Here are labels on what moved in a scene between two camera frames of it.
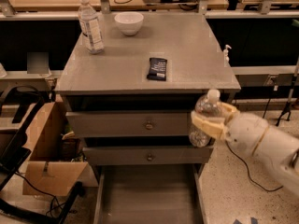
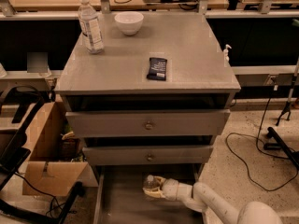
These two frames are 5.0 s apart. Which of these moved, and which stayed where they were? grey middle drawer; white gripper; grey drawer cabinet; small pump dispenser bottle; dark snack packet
Moved: white gripper
Stayed: grey drawer cabinet; grey middle drawer; dark snack packet; small pump dispenser bottle
